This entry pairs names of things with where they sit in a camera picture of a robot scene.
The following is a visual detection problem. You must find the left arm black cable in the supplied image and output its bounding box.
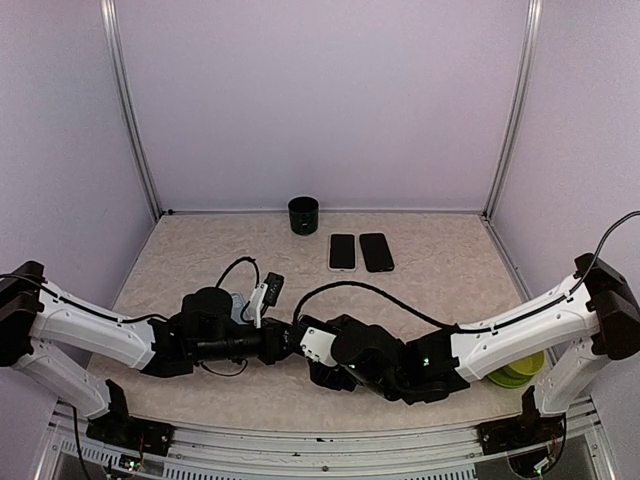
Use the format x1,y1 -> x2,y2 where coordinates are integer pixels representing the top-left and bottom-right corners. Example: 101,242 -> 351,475
217,256 -> 261,321

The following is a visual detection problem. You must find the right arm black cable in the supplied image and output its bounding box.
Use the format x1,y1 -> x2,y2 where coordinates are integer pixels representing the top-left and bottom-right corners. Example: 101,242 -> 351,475
292,210 -> 640,334

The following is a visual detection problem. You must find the aluminium frame post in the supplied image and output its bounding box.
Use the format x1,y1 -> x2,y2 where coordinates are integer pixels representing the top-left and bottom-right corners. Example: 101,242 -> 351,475
100,0 -> 163,222
482,0 -> 544,221

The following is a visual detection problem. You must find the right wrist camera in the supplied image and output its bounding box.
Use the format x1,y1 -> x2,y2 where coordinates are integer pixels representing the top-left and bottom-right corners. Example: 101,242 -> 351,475
300,327 -> 338,368

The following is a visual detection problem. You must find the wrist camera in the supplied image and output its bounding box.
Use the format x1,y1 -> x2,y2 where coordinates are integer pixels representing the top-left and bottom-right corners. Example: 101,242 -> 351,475
300,327 -> 338,368
263,272 -> 284,307

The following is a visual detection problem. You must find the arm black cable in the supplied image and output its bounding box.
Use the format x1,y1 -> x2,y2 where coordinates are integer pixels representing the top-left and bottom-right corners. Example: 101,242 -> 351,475
217,256 -> 261,321
292,210 -> 640,334

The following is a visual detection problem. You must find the left aluminium frame post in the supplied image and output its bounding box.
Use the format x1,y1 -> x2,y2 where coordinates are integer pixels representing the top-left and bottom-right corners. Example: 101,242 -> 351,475
100,0 -> 163,222

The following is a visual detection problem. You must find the clear phone case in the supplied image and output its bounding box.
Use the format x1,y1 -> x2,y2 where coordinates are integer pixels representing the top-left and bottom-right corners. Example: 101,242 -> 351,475
327,232 -> 358,273

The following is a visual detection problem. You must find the black smartphone teal edge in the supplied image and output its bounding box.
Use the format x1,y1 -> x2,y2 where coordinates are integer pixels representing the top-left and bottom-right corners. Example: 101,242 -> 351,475
358,232 -> 396,274
330,234 -> 356,270

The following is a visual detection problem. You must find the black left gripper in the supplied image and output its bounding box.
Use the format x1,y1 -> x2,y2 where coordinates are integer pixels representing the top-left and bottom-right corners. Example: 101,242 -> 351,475
193,318 -> 300,366

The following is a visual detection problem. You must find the right aluminium frame post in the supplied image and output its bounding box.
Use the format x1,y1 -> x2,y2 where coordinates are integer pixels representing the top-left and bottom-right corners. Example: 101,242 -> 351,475
482,0 -> 544,221

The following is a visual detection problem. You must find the dark green cup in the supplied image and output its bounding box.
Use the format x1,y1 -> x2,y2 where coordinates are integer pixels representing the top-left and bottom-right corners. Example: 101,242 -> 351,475
288,196 -> 319,236

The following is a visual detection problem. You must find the light blue phone case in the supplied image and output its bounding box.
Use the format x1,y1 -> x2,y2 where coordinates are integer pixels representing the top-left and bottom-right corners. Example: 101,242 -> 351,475
231,292 -> 254,325

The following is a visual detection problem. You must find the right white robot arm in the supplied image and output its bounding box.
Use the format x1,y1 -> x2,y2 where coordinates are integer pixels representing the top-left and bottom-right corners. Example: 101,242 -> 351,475
294,253 -> 639,444

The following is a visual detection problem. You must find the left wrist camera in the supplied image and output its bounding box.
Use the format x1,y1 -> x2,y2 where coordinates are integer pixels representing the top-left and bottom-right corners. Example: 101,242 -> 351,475
263,272 -> 284,307

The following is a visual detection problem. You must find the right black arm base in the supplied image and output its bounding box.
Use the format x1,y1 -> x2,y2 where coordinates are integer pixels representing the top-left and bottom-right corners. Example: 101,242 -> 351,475
477,386 -> 566,455

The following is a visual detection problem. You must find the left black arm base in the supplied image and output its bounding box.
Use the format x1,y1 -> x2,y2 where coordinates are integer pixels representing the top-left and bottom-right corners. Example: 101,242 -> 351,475
86,379 -> 175,457

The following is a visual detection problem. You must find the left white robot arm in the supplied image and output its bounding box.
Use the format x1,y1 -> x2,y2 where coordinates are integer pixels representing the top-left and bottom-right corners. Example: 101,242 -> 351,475
1,261 -> 293,445

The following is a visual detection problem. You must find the front aluminium rail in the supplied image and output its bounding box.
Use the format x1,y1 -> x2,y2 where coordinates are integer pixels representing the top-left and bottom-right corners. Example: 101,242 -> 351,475
31,398 -> 618,479

